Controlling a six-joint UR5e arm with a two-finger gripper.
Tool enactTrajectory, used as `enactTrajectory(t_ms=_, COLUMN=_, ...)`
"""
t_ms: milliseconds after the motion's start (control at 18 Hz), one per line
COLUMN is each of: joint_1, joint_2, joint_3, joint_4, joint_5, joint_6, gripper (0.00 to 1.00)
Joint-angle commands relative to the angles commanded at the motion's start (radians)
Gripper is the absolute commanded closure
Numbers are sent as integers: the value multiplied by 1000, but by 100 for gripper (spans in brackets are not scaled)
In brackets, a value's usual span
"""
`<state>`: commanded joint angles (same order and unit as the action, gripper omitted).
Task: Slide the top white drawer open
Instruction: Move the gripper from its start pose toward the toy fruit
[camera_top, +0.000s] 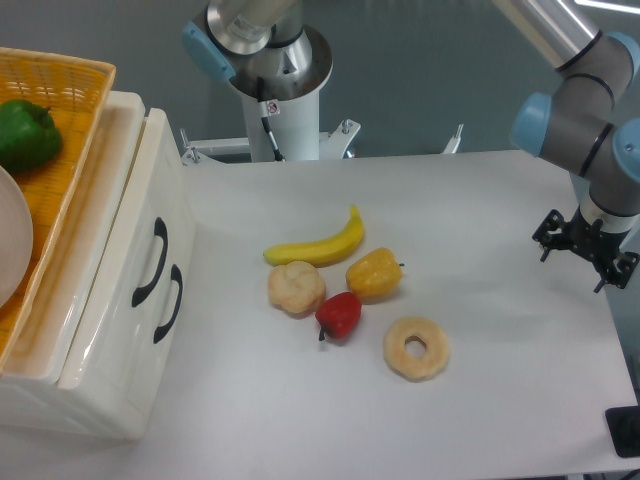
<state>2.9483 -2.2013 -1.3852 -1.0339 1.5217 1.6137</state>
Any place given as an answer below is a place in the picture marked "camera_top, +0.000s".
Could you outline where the beige plate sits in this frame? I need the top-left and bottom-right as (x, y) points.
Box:
(0, 168), (33, 306)

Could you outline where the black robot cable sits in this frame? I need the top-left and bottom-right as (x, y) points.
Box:
(255, 77), (287, 162)

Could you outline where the yellow bell pepper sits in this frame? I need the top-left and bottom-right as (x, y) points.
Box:
(345, 247), (403, 298)

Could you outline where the plain donut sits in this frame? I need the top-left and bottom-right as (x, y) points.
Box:
(383, 317), (450, 382)

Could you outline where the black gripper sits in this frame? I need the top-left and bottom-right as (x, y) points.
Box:
(532, 208), (639, 293)

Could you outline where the yellow banana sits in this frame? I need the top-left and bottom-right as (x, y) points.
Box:
(263, 205), (365, 266)

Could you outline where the cream puff pastry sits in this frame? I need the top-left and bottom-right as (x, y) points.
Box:
(267, 261), (326, 315)

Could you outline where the white drawer cabinet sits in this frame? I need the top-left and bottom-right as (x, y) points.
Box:
(0, 90), (197, 441)

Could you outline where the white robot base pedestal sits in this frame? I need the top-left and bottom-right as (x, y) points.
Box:
(181, 1), (361, 162)

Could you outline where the orange woven basket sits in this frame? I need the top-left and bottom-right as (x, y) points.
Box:
(1, 47), (116, 364)

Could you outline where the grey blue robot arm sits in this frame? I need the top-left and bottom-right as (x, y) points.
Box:
(495, 1), (639, 289)

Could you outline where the red bell pepper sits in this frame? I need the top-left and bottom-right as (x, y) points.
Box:
(315, 292), (362, 341)

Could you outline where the black device at table edge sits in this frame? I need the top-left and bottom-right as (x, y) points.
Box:
(605, 405), (640, 458)

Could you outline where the green bell pepper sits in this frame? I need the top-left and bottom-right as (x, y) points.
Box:
(1, 99), (62, 174)

